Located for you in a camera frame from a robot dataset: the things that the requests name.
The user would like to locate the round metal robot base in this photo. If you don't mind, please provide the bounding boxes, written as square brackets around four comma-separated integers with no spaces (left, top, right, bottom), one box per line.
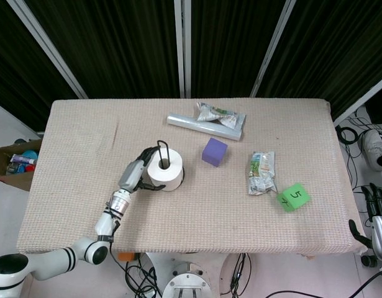
[161,262,214,298]

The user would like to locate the purple foam cube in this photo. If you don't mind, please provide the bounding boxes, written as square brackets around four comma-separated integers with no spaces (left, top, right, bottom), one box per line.
[201,137,229,168]

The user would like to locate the beige woven tablecloth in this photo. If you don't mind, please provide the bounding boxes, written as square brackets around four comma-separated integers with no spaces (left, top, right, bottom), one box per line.
[16,98,368,257]

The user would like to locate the crumpled silver snack bag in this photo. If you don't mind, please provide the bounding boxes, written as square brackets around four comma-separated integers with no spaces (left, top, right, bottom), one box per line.
[195,101,247,130]

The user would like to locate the white sneaker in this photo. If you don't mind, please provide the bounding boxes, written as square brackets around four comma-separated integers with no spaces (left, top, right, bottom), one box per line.
[361,129,382,172]

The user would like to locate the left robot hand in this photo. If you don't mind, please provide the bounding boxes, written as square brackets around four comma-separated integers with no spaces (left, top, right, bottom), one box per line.
[117,147,166,194]

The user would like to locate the clear plastic wrap roll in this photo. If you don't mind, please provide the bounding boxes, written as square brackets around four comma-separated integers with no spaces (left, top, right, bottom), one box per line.
[166,112,243,142]

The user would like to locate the black floor cables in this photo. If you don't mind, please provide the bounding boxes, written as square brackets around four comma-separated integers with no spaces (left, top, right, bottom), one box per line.
[109,242,163,298]

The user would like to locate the black cable bundle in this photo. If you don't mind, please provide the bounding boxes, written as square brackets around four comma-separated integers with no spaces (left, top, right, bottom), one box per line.
[336,107,382,187]

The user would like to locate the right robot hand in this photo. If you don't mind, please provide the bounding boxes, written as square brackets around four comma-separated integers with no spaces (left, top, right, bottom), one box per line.
[348,183,382,263]

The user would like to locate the cardboard box with items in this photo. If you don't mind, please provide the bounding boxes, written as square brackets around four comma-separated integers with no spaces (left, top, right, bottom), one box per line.
[0,138,43,192]

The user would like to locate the crumpled green printed snack bag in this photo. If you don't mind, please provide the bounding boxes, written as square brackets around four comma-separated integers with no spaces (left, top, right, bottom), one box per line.
[247,151,278,196]

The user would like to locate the green numbered foam cube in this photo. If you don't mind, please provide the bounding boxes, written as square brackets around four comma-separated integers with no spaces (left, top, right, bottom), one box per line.
[276,183,312,214]

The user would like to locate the white toilet paper roll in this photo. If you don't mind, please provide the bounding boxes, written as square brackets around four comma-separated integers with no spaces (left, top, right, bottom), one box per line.
[146,148,184,192]

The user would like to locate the black wire roll holder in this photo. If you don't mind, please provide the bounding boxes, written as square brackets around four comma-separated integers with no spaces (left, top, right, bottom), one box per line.
[157,140,185,187]

